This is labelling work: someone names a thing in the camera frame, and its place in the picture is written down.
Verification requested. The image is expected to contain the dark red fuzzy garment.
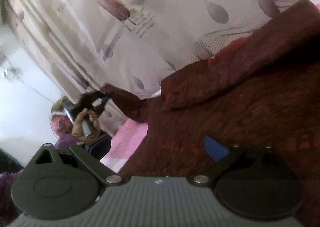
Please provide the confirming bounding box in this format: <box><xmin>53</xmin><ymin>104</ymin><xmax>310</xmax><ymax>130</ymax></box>
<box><xmin>102</xmin><ymin>0</ymin><xmax>319</xmax><ymax>226</ymax></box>

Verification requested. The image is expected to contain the person's left hand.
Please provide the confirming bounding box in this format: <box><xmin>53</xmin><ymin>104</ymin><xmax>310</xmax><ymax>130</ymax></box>
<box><xmin>71</xmin><ymin>108</ymin><xmax>101</xmax><ymax>143</ymax></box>

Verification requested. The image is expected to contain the person's head with headset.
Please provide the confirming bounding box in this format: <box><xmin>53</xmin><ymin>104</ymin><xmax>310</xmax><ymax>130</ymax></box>
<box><xmin>50</xmin><ymin>96</ymin><xmax>73</xmax><ymax>138</ymax></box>

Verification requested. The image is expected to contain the pink checkered bed cover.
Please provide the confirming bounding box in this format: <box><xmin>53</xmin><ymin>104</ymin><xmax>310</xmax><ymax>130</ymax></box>
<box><xmin>100</xmin><ymin>119</ymin><xmax>148</xmax><ymax>173</ymax></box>

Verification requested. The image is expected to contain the beige leaf print curtain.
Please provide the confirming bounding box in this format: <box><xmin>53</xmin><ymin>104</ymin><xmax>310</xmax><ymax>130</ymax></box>
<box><xmin>2</xmin><ymin>0</ymin><xmax>320</xmax><ymax>138</ymax></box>

